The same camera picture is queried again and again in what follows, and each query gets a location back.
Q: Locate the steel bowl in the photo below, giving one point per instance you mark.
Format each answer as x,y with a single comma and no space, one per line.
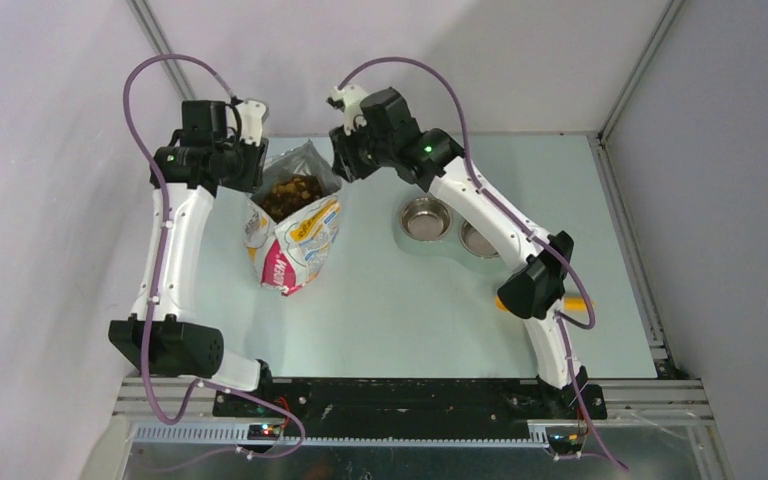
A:
425,219
475,243

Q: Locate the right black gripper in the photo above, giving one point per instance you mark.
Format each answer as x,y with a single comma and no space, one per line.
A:
344,163

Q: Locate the left steel bowl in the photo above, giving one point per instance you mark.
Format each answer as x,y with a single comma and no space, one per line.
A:
425,219

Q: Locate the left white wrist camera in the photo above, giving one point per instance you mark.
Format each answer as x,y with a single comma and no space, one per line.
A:
253,114

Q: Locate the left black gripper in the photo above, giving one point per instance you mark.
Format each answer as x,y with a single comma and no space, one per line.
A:
252,179

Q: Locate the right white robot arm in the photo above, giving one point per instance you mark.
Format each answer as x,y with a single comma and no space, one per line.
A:
539,261

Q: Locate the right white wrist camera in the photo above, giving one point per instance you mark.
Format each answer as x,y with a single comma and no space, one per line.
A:
348,100

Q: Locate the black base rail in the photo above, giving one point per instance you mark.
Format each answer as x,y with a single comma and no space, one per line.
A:
426,409

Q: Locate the left aluminium frame post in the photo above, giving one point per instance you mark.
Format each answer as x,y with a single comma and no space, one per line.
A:
149,24

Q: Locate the right aluminium frame post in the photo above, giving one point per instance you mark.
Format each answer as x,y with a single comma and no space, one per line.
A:
664,25

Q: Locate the right steel bowl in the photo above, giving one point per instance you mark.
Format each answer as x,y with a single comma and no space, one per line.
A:
475,243

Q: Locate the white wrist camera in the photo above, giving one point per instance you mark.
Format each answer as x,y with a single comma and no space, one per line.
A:
348,100
253,114

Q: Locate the yellow plastic scoop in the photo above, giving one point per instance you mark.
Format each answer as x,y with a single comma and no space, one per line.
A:
570,303

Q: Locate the pale green bowl tray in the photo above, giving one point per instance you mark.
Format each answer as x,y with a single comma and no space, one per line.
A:
448,247

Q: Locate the aluminium frame post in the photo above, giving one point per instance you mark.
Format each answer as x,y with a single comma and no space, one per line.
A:
149,24
664,25

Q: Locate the pet food bag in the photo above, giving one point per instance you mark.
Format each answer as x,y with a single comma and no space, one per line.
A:
290,254

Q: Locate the pet food kibble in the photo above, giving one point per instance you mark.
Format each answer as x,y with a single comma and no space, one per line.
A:
286,198

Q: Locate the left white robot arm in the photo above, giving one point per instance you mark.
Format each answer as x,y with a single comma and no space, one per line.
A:
162,334

